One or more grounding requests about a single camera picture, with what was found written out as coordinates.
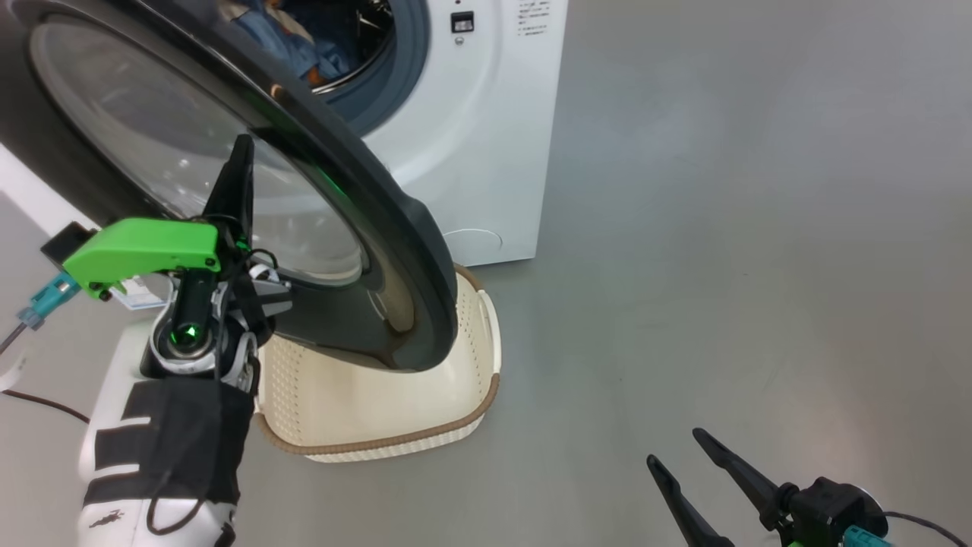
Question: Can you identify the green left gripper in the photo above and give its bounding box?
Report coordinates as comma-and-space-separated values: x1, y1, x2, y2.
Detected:
62, 134, 293, 321

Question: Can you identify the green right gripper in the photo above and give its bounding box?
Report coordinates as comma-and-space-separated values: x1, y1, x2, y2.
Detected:
646, 427, 810, 547

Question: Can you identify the black-rimmed glass washer door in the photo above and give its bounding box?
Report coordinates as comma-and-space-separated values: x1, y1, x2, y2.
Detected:
0, 0, 459, 374

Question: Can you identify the grey rubber door gasket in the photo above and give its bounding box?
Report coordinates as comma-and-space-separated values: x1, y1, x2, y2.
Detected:
315, 0, 432, 138

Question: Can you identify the steel washer drum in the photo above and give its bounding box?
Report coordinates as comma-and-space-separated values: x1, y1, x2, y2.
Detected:
319, 0, 397, 81

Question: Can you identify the white front-load washing machine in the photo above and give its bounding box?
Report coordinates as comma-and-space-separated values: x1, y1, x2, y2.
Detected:
0, 0, 570, 269

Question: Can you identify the blue energy label sticker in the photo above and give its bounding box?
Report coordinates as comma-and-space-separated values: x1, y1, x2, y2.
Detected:
112, 273, 172, 311

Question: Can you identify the round white filter cover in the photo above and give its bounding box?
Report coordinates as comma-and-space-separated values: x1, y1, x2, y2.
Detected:
443, 227, 504, 267

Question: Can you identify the cream perforated laundry basket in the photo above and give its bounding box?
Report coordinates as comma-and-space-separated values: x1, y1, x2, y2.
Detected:
253, 264, 503, 465

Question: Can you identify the small printed text label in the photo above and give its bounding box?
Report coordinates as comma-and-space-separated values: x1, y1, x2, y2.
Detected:
517, 0, 550, 38

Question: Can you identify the teal-plug right camera cable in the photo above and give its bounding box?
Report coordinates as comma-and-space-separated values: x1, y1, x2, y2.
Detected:
841, 510, 972, 547

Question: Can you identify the teal-plug camera cable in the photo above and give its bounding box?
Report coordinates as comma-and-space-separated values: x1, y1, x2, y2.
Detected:
841, 510, 972, 547
0, 272, 81, 359

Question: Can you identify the teal-plug left camera cable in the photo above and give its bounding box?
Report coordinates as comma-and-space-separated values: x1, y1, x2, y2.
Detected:
0, 272, 81, 359

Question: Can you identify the thin dark floor cable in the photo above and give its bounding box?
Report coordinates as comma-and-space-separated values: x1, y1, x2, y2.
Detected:
0, 387, 91, 425

